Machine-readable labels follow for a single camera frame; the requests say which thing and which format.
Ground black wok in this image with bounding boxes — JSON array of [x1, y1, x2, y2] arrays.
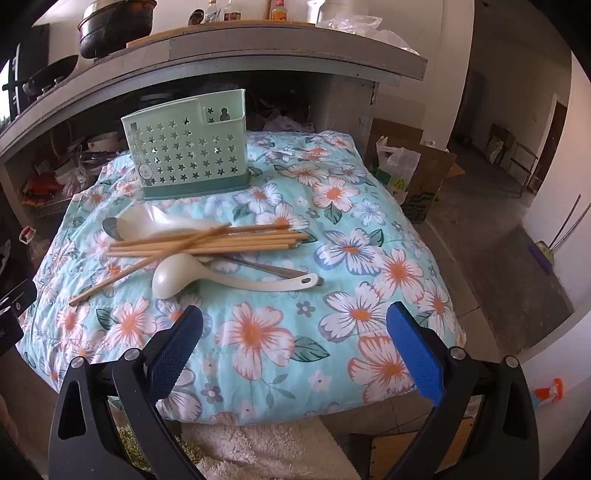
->
[[22, 54, 80, 105]]

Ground clear plastic bag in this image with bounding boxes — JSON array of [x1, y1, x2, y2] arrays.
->
[[318, 15, 419, 55]]

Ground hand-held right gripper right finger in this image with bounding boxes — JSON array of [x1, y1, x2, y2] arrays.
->
[[385, 302, 541, 480]]

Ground floral turquoise blanket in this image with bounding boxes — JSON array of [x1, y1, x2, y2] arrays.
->
[[16, 130, 467, 424]]

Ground brown door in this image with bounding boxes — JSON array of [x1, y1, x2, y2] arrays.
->
[[537, 100, 570, 195]]

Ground metal spoon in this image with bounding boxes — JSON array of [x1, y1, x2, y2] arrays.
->
[[102, 217, 325, 286]]

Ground white rice paddle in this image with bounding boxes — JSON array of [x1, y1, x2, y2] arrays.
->
[[115, 204, 225, 244]]

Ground white fluffy robe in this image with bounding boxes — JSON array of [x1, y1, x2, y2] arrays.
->
[[111, 415, 362, 480]]

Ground grey concrete counter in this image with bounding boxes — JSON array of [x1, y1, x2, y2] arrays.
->
[[0, 21, 428, 195]]

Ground bright window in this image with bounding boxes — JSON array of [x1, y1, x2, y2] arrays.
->
[[0, 44, 24, 127]]

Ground cardboard box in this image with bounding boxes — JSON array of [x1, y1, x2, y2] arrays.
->
[[368, 117, 459, 225]]

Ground black cooking pot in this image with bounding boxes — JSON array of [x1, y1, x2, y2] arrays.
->
[[77, 0, 158, 60]]

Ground green star-cutout utensil holder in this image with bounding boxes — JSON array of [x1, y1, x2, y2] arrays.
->
[[121, 88, 264, 200]]

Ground purple green broom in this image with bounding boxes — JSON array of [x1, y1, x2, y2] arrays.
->
[[527, 194, 583, 278]]

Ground white plastic ladle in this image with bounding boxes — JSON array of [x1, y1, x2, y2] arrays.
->
[[152, 253, 320, 299]]

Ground orange white spray bottle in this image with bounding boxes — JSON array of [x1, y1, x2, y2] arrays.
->
[[530, 377, 565, 408]]

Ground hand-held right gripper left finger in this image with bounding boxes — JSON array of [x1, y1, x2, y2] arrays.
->
[[48, 305, 206, 480]]

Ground white green-print plastic bag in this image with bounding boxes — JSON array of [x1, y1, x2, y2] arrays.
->
[[375, 136, 422, 205]]

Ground crumpled white plastic bag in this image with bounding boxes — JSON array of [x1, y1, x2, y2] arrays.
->
[[262, 112, 315, 136]]

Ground metal chair frame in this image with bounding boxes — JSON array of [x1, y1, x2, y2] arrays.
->
[[509, 142, 544, 198]]

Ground red snack packets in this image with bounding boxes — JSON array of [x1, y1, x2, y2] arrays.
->
[[21, 174, 64, 209]]

